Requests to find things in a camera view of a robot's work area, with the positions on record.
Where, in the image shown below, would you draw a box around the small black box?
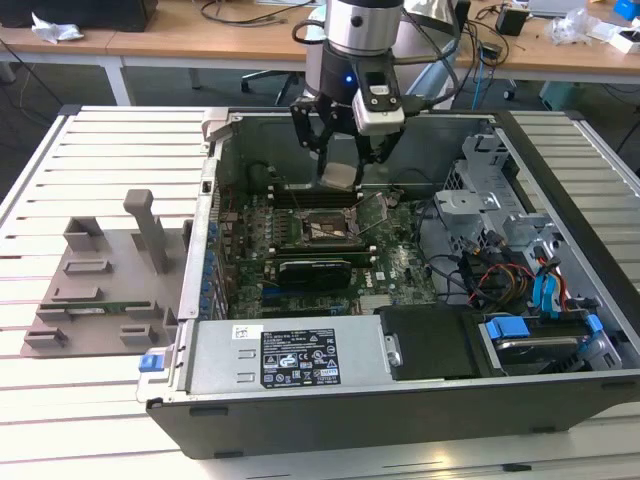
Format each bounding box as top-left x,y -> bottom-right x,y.
495,7 -> 530,36

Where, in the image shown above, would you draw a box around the blue plastic case latch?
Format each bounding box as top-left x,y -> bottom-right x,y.
138,352 -> 166,374

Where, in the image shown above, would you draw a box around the pale teal box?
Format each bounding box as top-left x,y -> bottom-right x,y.
538,79 -> 586,114

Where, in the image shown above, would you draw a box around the white cardboard box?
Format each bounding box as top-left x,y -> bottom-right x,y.
587,19 -> 640,54

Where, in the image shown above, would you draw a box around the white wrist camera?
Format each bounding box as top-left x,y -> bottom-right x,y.
351,71 -> 406,136

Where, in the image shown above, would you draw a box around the black plastic shroud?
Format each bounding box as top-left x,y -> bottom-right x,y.
374,305 -> 486,381

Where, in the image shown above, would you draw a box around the office chair base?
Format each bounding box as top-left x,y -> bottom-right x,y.
241,69 -> 307,107

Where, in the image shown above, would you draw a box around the green RAM stick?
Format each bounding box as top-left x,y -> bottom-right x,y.
39,299 -> 151,314

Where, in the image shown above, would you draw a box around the black monitor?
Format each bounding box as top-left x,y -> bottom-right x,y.
0,0 -> 160,32

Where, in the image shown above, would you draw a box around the black open PC case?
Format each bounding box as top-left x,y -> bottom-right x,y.
135,106 -> 640,460

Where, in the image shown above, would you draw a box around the blue hanging cable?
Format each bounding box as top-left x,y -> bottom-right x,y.
472,42 -> 496,109

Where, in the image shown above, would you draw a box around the grey parts rack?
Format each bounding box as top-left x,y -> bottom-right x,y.
22,188 -> 194,359

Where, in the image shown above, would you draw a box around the tall black box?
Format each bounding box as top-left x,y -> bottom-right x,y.
452,0 -> 471,51

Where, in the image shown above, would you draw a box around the red flat data wire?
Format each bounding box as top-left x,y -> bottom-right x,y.
537,252 -> 574,314

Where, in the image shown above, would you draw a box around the light wooden desk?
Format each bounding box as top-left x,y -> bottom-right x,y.
0,0 -> 640,106

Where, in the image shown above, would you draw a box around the clear plastic bag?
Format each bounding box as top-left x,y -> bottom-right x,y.
547,7 -> 599,46

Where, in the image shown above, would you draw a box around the metal socket cover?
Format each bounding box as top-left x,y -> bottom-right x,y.
349,191 -> 399,237

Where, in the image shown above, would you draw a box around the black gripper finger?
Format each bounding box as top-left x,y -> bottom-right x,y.
289,96 -> 336,186
353,125 -> 405,189

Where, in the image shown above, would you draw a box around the CPU socket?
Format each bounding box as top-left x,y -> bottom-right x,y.
298,208 -> 359,246

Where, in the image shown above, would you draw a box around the yellow black power wires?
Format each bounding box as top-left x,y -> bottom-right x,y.
462,234 -> 539,306

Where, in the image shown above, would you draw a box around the green motherboard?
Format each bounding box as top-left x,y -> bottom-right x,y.
219,187 -> 441,319

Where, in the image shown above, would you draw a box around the white power strip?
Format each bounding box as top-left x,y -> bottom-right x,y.
433,82 -> 459,110

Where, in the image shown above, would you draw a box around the silver CPU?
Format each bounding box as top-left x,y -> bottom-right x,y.
319,162 -> 359,192

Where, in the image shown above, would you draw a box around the blue flat data wire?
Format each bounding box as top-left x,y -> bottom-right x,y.
530,272 -> 565,321

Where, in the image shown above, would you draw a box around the silver power supply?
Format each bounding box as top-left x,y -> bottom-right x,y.
187,319 -> 396,396

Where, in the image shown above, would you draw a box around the hard disk in blue carrier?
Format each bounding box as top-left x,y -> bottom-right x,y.
477,312 -> 609,376

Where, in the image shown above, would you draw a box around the black graphics card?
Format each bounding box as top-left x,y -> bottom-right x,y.
277,257 -> 354,291

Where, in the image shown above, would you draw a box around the black RAM slot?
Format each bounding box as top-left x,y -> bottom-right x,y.
268,184 -> 364,194
268,193 -> 364,203
267,253 -> 379,266
268,243 -> 379,254

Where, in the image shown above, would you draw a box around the crumpled white paper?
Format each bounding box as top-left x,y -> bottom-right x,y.
30,12 -> 86,44

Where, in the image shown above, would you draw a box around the silver metal drive cage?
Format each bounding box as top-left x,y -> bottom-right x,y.
432,130 -> 564,261

